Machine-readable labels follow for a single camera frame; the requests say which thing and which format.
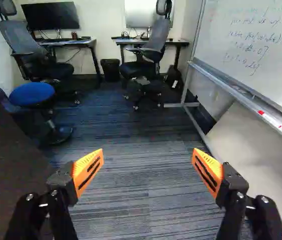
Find dark door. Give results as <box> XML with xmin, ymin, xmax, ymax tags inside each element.
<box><xmin>0</xmin><ymin>76</ymin><xmax>56</xmax><ymax>240</ymax></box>

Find desk with black legs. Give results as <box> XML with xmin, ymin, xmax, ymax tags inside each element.
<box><xmin>111</xmin><ymin>37</ymin><xmax>190</xmax><ymax>76</ymax></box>
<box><xmin>37</xmin><ymin>37</ymin><xmax>104</xmax><ymax>89</ymax></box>

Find black monitor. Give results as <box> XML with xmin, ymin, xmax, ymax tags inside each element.
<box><xmin>21</xmin><ymin>1</ymin><xmax>81</xmax><ymax>32</ymax></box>

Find white whiteboard on stand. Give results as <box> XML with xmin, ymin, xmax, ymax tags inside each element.
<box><xmin>164</xmin><ymin>0</ymin><xmax>282</xmax><ymax>163</ymax></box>

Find black mesh office chair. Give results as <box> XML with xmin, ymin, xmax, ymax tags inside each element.
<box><xmin>0</xmin><ymin>0</ymin><xmax>81</xmax><ymax>105</ymax></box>
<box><xmin>119</xmin><ymin>0</ymin><xmax>174</xmax><ymax>111</ymax></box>

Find black bag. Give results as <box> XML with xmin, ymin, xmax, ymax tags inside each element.
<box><xmin>164</xmin><ymin>65</ymin><xmax>183</xmax><ymax>90</ymax></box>

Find black waste bin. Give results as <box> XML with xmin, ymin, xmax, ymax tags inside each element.
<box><xmin>100</xmin><ymin>58</ymin><xmax>121</xmax><ymax>83</ymax></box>

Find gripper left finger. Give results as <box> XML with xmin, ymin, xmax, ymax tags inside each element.
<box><xmin>4</xmin><ymin>148</ymin><xmax>105</xmax><ymax>240</ymax></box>

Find silver monitor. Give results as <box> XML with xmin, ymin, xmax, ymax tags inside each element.
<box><xmin>124</xmin><ymin>0</ymin><xmax>175</xmax><ymax>29</ymax></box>

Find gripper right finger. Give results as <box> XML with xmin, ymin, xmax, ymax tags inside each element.
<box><xmin>191</xmin><ymin>147</ymin><xmax>282</xmax><ymax>240</ymax></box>

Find blue round stool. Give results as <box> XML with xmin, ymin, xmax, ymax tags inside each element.
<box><xmin>8</xmin><ymin>82</ymin><xmax>74</xmax><ymax>146</ymax></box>

